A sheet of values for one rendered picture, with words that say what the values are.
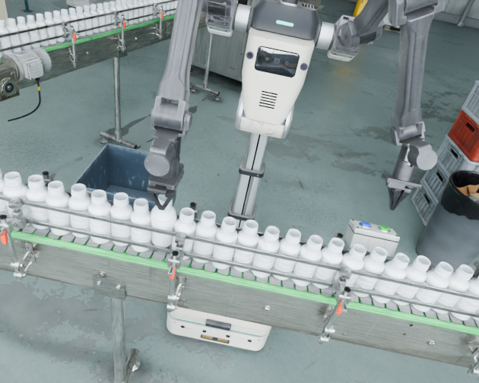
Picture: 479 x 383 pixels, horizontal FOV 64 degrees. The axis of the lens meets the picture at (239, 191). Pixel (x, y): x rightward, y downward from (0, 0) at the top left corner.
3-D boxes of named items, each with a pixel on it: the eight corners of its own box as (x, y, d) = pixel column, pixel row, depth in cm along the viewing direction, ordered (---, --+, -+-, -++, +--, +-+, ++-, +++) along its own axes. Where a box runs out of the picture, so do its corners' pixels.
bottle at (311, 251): (299, 290, 109) (315, 250, 100) (286, 276, 113) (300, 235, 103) (314, 283, 113) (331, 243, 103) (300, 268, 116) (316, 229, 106)
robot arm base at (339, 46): (340, 15, 133) (331, 51, 134) (346, 7, 125) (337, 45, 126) (365, 20, 133) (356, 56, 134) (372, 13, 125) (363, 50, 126)
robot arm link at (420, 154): (417, 117, 112) (388, 126, 112) (439, 121, 101) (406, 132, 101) (424, 155, 115) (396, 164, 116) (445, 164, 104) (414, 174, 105)
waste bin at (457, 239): (417, 274, 268) (464, 204, 230) (402, 231, 304) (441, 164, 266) (480, 287, 268) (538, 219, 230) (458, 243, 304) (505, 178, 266)
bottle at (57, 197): (54, 221, 115) (47, 176, 105) (75, 223, 116) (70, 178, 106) (48, 235, 110) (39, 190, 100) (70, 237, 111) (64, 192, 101)
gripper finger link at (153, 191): (145, 212, 98) (147, 182, 92) (153, 195, 103) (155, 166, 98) (172, 217, 98) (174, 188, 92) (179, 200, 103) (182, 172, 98)
